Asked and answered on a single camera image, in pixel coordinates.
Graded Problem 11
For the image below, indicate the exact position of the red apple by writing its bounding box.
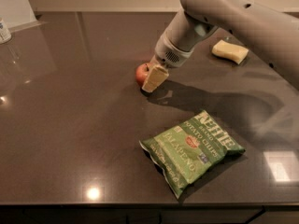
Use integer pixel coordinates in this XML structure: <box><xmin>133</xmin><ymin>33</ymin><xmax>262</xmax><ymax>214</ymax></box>
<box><xmin>135</xmin><ymin>63</ymin><xmax>151</xmax><ymax>87</ymax></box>

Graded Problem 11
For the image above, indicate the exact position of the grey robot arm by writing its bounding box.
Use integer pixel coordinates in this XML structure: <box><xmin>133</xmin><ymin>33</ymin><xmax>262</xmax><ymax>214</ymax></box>
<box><xmin>142</xmin><ymin>0</ymin><xmax>299</xmax><ymax>92</ymax></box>

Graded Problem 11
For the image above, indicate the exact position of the green jalapeno chip bag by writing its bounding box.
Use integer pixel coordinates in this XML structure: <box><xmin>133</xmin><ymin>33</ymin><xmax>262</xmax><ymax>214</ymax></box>
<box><xmin>139</xmin><ymin>110</ymin><xmax>245</xmax><ymax>199</ymax></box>

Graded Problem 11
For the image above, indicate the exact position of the yellow sponge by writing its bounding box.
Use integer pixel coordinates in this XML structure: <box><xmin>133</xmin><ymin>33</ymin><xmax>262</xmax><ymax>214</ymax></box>
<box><xmin>212</xmin><ymin>40</ymin><xmax>249</xmax><ymax>64</ymax></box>

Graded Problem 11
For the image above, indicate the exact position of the white bottle with label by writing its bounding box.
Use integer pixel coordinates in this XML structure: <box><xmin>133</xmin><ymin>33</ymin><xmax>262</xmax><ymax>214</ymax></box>
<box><xmin>0</xmin><ymin>18</ymin><xmax>12</xmax><ymax>44</ymax></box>

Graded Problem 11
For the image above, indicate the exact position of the white board leaning on wall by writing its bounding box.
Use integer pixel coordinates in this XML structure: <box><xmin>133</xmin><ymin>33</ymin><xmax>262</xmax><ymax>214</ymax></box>
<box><xmin>0</xmin><ymin>0</ymin><xmax>40</xmax><ymax>30</ymax></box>

